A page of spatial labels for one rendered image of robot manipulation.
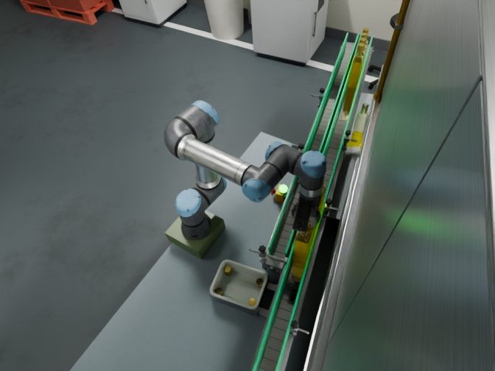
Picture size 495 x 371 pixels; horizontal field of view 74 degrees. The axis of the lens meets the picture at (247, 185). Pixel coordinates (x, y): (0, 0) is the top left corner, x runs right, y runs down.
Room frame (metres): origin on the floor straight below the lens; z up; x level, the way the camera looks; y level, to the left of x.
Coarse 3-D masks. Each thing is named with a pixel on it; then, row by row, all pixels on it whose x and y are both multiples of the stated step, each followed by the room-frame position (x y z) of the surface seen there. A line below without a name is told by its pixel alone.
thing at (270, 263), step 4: (268, 260) 0.60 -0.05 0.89; (272, 260) 0.60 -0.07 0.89; (264, 264) 0.59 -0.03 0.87; (268, 264) 0.58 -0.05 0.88; (272, 264) 0.58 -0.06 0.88; (276, 264) 0.57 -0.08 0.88; (280, 264) 0.57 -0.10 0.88; (264, 268) 0.59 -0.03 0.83; (268, 268) 0.58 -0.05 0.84; (272, 268) 0.57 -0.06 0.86; (276, 268) 0.56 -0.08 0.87; (280, 268) 0.56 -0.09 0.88; (276, 272) 0.56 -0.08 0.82; (280, 272) 0.56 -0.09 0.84
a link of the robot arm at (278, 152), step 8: (272, 144) 0.72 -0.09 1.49; (280, 144) 0.71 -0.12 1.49; (272, 152) 0.69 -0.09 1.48; (280, 152) 0.68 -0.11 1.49; (288, 152) 0.67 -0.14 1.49; (296, 152) 0.67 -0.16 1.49; (272, 160) 0.65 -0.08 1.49; (280, 160) 0.64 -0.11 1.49; (288, 160) 0.65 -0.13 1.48; (296, 160) 0.64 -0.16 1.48; (280, 168) 0.62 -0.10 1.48; (288, 168) 0.64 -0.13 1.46
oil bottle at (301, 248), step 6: (300, 234) 0.60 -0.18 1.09; (300, 240) 0.58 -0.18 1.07; (306, 240) 0.57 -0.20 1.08; (294, 246) 0.59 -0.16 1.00; (300, 246) 0.58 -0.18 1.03; (306, 246) 0.57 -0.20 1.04; (294, 252) 0.59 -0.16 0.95; (300, 252) 0.58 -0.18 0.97; (306, 252) 0.57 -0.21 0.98; (294, 258) 0.59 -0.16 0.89; (300, 258) 0.58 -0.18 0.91
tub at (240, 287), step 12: (228, 264) 0.63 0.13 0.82; (240, 264) 0.61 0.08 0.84; (216, 276) 0.57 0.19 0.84; (228, 276) 0.59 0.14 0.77; (240, 276) 0.59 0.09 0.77; (252, 276) 0.58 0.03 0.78; (264, 276) 0.55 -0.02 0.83; (228, 288) 0.54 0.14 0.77; (240, 288) 0.53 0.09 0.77; (252, 288) 0.53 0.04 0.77; (228, 300) 0.46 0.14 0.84; (240, 300) 0.48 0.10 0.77
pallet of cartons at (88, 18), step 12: (24, 0) 5.52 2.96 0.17; (36, 0) 5.35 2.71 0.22; (48, 0) 5.22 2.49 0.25; (60, 0) 5.08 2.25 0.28; (72, 0) 4.95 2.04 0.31; (84, 0) 4.94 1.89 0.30; (96, 0) 5.11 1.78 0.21; (108, 0) 5.23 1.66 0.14; (36, 12) 5.43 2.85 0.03; (48, 12) 5.38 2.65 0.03; (60, 12) 5.22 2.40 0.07; (72, 12) 5.00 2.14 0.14; (84, 12) 4.88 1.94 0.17
